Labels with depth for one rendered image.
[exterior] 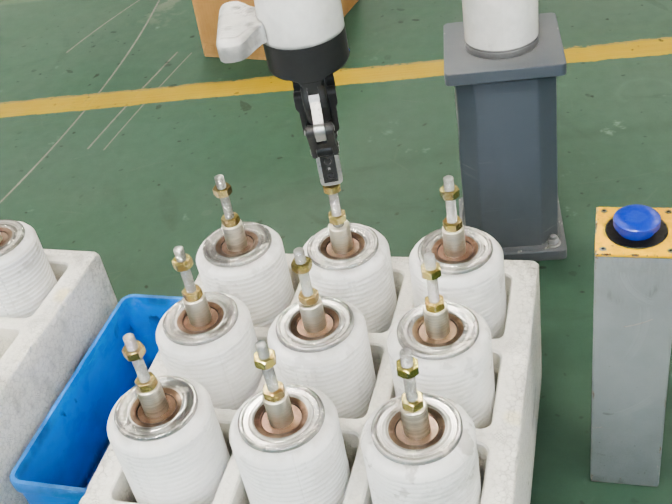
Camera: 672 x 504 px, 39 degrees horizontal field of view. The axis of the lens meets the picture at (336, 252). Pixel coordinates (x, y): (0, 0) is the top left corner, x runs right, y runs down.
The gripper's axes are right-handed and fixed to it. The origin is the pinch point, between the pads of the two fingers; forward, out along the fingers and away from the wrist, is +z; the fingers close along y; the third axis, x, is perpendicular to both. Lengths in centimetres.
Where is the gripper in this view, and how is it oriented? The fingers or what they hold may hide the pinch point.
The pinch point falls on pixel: (328, 163)
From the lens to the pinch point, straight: 92.8
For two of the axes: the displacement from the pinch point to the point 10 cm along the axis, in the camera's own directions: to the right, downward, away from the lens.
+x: -9.9, 1.6, 0.5
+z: 1.6, 7.8, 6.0
